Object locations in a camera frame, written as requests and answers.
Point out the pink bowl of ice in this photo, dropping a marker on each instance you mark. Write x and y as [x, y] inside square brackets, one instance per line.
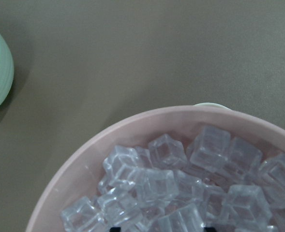
[79, 175]

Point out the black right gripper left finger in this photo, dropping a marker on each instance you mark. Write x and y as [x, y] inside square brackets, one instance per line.
[115, 229]

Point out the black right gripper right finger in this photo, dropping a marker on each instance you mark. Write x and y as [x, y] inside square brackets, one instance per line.
[209, 229]

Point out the cream serving tray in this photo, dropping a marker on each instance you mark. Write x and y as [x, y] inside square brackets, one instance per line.
[211, 104]

